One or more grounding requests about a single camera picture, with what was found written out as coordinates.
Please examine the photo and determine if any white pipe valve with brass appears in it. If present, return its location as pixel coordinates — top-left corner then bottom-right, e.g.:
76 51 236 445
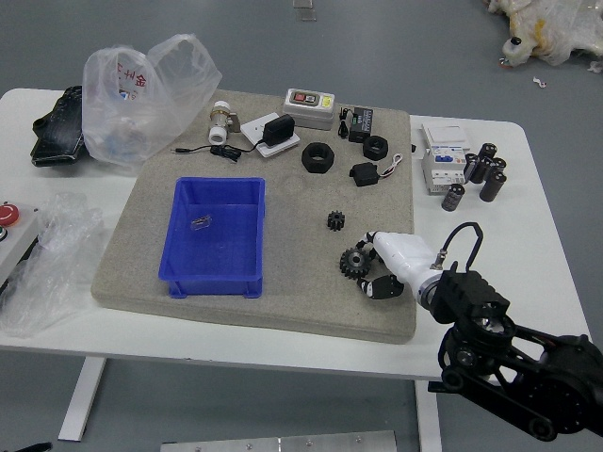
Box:
208 100 239 145

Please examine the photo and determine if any black adapter cable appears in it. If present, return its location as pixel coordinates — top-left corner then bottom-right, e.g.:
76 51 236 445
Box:
171 140 265 164

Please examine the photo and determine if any white circuit breaker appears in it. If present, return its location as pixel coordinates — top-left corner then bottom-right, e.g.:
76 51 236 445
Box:
420 140 468 196

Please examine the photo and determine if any white table leg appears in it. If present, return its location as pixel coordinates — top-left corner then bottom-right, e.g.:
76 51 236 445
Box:
414 379 444 452
57 357 108 443

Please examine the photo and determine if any white wall switch plate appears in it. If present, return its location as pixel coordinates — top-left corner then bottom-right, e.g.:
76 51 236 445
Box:
421 122 467 147

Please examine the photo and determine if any black module with green label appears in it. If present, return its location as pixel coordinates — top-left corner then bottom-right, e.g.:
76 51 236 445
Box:
336 106 376 141

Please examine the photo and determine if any black pouch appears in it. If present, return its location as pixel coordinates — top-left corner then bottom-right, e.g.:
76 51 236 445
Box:
30 85 89 167

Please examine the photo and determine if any grey push-button switch box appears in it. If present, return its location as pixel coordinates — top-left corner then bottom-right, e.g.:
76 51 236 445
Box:
282 88 336 131

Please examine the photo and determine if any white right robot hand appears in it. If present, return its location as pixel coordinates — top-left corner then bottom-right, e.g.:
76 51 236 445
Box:
353 229 442 301

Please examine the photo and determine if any big black hex nut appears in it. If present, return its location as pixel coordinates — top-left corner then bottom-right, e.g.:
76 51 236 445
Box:
301 142 336 174

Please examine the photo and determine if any clear plastic bag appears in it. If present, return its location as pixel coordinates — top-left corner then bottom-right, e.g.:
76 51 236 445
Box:
0 191 106 338

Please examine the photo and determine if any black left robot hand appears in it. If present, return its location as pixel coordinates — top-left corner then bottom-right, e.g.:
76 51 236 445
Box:
0 441 53 452

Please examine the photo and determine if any black module with thin wires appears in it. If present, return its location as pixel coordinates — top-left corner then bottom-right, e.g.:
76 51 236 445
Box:
349 153 406 188

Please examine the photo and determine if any white plastic bag red print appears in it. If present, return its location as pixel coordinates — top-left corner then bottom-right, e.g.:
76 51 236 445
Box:
82 32 223 176

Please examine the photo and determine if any blue plastic box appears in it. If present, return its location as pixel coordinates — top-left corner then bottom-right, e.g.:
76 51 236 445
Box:
158 176 268 300

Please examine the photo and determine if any grey emergency stop box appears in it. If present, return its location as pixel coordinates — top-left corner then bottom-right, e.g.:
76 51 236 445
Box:
0 202 41 288

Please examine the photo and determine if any black power adapter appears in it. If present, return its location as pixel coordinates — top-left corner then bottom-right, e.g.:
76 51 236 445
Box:
261 114 297 145

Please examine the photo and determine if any big black gear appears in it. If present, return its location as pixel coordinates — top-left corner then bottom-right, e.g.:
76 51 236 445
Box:
339 248 373 282

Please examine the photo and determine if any grey-brown mat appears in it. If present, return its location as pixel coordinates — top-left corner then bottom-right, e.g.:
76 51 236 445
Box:
89 89 418 345

